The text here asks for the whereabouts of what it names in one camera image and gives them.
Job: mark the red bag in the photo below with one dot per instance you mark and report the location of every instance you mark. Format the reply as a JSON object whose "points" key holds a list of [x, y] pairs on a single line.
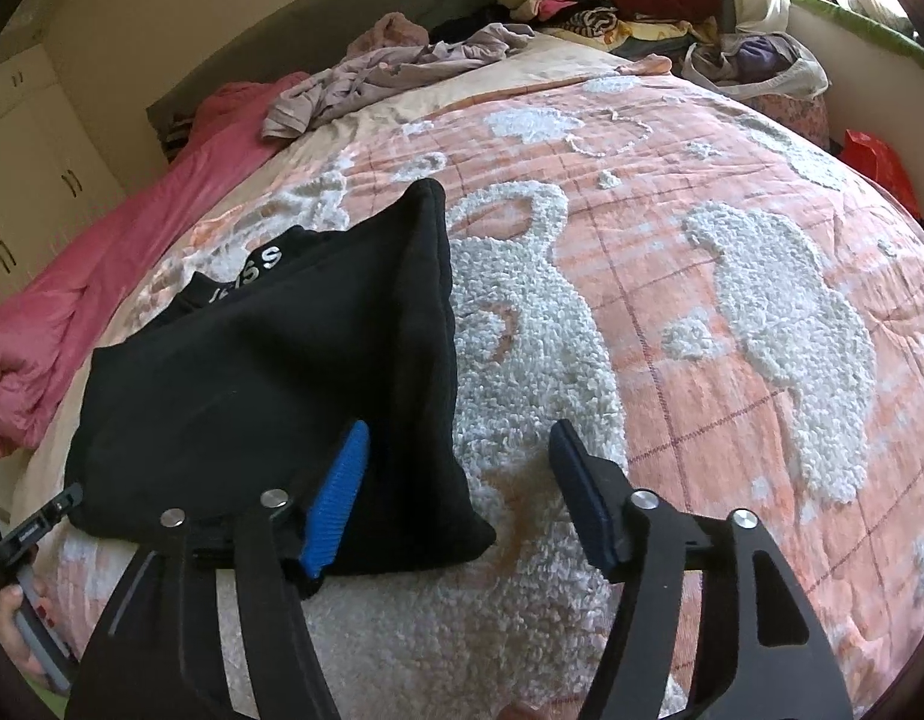
{"points": [[878, 165]]}

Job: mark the white wardrobe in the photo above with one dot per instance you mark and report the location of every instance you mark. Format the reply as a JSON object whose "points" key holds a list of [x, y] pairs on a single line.
{"points": [[27, 187]]}

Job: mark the lilac crumpled garment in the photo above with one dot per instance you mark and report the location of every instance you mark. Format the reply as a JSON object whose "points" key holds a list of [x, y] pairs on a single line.
{"points": [[357, 90]]}

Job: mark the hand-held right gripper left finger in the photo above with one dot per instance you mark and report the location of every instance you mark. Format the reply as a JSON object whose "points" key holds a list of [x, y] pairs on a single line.
{"points": [[334, 499]]}

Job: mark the black and orange garment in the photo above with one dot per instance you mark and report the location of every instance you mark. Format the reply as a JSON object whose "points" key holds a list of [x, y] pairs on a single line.
{"points": [[282, 360]]}

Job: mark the person's left hand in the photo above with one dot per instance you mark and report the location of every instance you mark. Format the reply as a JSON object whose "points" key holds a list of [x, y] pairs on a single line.
{"points": [[8, 609]]}

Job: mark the pink patterned basket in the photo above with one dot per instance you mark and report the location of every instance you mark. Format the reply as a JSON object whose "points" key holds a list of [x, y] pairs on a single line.
{"points": [[796, 116]]}

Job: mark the pink duvet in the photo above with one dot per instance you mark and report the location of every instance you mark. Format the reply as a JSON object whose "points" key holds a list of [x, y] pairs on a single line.
{"points": [[94, 255]]}

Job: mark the black crumpled cloth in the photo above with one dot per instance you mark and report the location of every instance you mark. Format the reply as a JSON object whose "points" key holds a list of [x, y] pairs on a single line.
{"points": [[462, 26]]}

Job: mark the grey headboard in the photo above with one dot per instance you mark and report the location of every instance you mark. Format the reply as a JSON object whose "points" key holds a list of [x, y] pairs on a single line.
{"points": [[297, 30]]}

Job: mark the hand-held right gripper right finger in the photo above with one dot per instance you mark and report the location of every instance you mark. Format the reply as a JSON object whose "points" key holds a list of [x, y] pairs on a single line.
{"points": [[582, 499]]}

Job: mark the mauve fuzzy garment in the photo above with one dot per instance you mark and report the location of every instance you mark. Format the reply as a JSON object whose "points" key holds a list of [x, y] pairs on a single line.
{"points": [[393, 31]]}

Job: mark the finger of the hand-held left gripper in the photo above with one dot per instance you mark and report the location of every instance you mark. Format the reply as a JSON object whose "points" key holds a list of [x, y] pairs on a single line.
{"points": [[61, 504]]}

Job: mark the striped cloth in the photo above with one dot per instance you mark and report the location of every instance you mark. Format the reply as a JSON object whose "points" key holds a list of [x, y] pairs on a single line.
{"points": [[178, 135]]}

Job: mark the white bag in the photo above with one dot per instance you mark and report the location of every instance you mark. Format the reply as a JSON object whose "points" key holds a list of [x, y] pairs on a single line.
{"points": [[796, 79]]}

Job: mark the green cloth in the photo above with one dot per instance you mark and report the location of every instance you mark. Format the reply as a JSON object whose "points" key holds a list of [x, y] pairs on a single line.
{"points": [[882, 37]]}

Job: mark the purple cloth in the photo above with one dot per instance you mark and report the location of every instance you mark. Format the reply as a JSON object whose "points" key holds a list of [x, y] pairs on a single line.
{"points": [[762, 52]]}

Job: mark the pink white tufted blanket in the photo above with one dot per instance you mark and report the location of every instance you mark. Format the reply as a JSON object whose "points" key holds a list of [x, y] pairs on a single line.
{"points": [[657, 277]]}

